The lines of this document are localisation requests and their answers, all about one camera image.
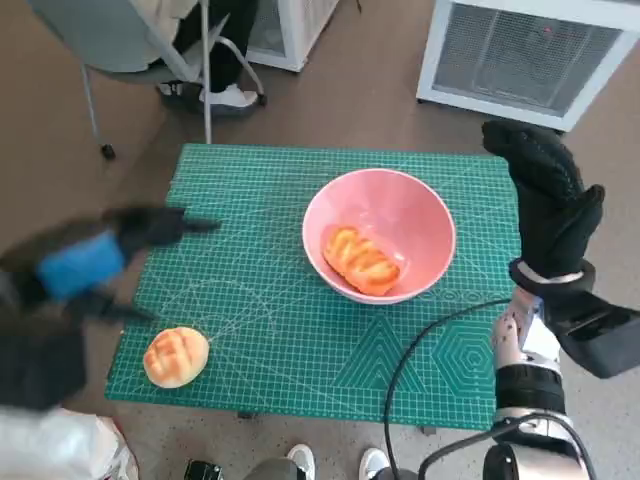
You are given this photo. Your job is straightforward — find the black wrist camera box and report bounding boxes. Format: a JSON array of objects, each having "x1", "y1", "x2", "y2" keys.
[
  {"x1": 542, "y1": 292, "x2": 640, "y2": 380},
  {"x1": 0, "y1": 299, "x2": 96, "y2": 411}
]

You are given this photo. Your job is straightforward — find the grey office chair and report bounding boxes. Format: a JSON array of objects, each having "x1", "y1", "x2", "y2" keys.
[{"x1": 27, "y1": 0, "x2": 267, "y2": 160}]

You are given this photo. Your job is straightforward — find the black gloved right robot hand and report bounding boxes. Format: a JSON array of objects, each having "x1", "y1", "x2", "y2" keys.
[{"x1": 480, "y1": 119, "x2": 606, "y2": 284}]

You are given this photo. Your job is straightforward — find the long orange bread loaf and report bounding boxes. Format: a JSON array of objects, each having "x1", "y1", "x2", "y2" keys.
[{"x1": 322, "y1": 224, "x2": 402, "y2": 296}]

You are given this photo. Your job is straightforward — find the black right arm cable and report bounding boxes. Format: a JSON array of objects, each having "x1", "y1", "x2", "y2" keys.
[{"x1": 417, "y1": 412, "x2": 591, "y2": 480}]

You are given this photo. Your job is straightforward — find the pink bowl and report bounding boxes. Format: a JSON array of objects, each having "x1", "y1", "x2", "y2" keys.
[{"x1": 301, "y1": 168, "x2": 457, "y2": 305}]

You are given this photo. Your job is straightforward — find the person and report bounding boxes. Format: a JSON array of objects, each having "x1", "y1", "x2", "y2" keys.
[{"x1": 157, "y1": 0, "x2": 261, "y2": 109}]

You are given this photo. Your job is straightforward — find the white shoe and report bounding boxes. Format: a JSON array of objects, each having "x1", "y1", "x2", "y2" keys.
[
  {"x1": 287, "y1": 443, "x2": 316, "y2": 480},
  {"x1": 359, "y1": 447, "x2": 391, "y2": 480}
]

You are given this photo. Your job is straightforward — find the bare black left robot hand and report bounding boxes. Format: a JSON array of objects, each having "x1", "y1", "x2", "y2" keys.
[{"x1": 9, "y1": 205, "x2": 224, "y2": 325}]

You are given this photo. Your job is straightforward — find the large white grilled appliance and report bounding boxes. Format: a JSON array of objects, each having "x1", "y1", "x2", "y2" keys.
[{"x1": 415, "y1": 0, "x2": 640, "y2": 132}]

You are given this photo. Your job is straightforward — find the round bread bun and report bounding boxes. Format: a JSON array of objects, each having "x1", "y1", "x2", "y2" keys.
[{"x1": 143, "y1": 327, "x2": 210, "y2": 389}]

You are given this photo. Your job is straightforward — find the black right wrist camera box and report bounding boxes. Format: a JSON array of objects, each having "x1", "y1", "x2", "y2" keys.
[{"x1": 542, "y1": 292, "x2": 640, "y2": 380}]

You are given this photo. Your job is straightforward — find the green cutting mat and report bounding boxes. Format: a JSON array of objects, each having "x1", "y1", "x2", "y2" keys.
[{"x1": 103, "y1": 143, "x2": 521, "y2": 431}]

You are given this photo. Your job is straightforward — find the long black cable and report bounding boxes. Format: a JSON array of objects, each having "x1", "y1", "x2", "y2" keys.
[{"x1": 383, "y1": 298, "x2": 514, "y2": 480}]

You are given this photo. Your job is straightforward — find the small black device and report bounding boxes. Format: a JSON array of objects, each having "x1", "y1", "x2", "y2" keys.
[{"x1": 184, "y1": 459, "x2": 224, "y2": 480}]

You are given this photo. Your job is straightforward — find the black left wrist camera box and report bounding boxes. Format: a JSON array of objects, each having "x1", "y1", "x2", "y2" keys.
[{"x1": 0, "y1": 299, "x2": 96, "y2": 411}]

